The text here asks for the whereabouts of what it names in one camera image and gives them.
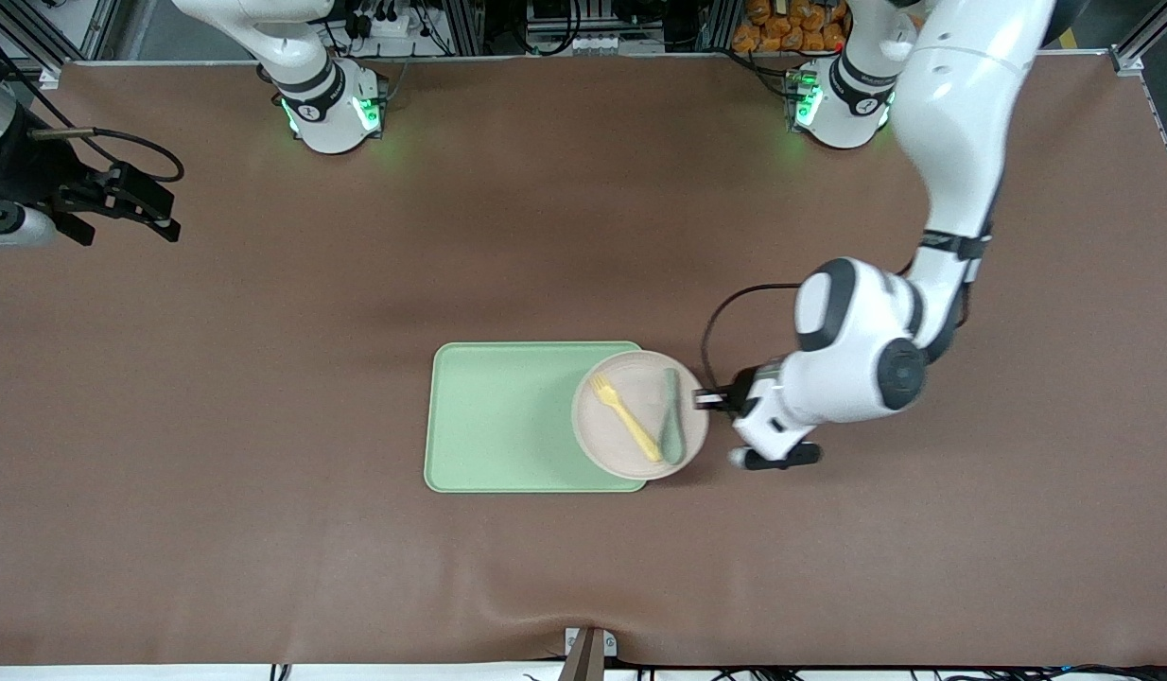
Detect pale pink round plate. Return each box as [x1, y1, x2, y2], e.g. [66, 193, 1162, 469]
[571, 350, 710, 481]

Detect yellow plastic fork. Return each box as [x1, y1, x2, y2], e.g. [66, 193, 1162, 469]
[589, 374, 664, 464]

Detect sage green plastic spoon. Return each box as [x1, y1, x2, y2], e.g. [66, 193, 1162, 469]
[657, 367, 687, 466]

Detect light green rectangular tray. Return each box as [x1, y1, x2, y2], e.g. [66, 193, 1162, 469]
[423, 340, 649, 495]

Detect brown table mat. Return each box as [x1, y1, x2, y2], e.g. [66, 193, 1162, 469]
[0, 59, 1167, 668]

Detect metal table edge clamp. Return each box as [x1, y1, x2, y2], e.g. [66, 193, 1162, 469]
[563, 626, 618, 681]

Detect white power strip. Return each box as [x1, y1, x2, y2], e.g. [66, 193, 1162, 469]
[345, 5, 435, 41]

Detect orange packaged goods pile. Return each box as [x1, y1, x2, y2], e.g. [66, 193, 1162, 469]
[732, 0, 851, 55]

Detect white connector box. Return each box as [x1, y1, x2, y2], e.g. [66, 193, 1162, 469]
[525, 31, 667, 56]

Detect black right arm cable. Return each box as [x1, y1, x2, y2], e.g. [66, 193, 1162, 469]
[30, 126, 185, 183]

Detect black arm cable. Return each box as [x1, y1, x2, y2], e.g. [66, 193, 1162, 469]
[702, 282, 804, 393]
[30, 126, 185, 183]

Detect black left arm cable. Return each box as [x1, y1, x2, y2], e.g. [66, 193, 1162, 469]
[702, 282, 804, 393]

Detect aluminium frame post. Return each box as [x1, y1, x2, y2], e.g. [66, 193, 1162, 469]
[442, 0, 485, 56]

